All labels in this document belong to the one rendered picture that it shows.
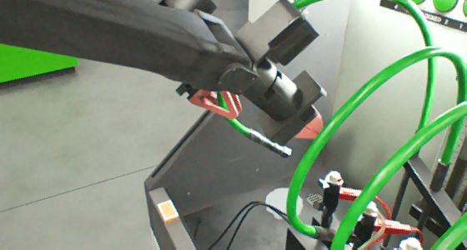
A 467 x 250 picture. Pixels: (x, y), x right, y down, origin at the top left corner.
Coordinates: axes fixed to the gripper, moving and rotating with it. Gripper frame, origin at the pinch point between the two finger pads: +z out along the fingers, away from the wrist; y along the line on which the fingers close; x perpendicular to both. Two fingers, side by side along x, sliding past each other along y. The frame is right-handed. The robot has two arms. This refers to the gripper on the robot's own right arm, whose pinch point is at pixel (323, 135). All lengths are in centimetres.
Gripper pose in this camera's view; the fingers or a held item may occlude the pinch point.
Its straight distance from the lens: 59.3
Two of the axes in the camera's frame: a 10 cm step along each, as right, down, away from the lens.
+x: -2.0, -5.2, 8.3
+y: 6.8, -6.8, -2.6
